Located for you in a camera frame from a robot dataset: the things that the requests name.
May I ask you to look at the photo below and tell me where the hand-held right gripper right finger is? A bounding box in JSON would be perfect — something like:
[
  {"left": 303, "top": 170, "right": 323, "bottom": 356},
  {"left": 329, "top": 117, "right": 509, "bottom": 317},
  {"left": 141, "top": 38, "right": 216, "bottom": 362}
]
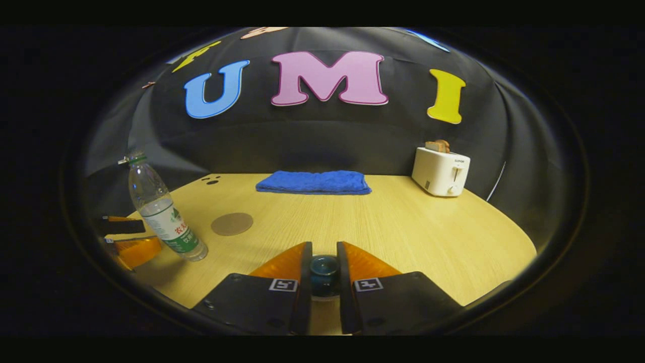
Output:
[{"left": 337, "top": 241, "right": 464, "bottom": 336}]

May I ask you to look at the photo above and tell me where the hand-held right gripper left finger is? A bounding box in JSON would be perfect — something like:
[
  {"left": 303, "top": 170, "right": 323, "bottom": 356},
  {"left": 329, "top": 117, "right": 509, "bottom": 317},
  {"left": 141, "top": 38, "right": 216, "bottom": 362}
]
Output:
[{"left": 191, "top": 241, "right": 313, "bottom": 336}]

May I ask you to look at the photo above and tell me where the dark teacup lid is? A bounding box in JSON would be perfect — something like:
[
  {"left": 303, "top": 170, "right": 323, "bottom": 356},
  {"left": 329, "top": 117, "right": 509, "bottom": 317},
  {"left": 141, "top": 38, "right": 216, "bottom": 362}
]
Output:
[{"left": 309, "top": 255, "right": 341, "bottom": 302}]

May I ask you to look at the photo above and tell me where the clear plastic water bottle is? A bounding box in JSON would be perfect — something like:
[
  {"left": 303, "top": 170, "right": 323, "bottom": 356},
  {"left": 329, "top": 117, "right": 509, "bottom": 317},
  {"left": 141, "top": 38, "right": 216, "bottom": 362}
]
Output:
[{"left": 127, "top": 151, "right": 209, "bottom": 262}]

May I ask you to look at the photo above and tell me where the round brown coaster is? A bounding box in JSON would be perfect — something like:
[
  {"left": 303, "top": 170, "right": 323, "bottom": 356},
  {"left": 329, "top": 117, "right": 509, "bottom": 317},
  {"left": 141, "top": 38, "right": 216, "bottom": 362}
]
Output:
[{"left": 211, "top": 212, "right": 254, "bottom": 236}]

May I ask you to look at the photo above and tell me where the folded blue towel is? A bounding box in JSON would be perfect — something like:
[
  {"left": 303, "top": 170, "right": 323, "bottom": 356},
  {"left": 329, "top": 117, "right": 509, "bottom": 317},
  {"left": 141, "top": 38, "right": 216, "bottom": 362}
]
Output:
[{"left": 255, "top": 170, "right": 372, "bottom": 196}]

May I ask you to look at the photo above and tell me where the white toaster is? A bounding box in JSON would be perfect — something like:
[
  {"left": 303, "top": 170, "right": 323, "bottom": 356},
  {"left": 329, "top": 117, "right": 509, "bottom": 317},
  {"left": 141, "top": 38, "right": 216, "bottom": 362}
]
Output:
[{"left": 412, "top": 147, "right": 471, "bottom": 197}]

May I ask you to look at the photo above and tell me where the black backdrop cloth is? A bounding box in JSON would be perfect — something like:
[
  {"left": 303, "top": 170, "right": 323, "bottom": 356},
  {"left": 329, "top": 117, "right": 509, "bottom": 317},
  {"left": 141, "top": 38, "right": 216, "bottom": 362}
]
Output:
[{"left": 83, "top": 28, "right": 560, "bottom": 248}]

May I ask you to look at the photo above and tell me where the white toaster cable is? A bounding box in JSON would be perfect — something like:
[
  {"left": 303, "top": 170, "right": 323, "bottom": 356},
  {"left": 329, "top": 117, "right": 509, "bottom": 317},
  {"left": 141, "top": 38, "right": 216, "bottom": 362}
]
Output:
[{"left": 486, "top": 161, "right": 506, "bottom": 202}]

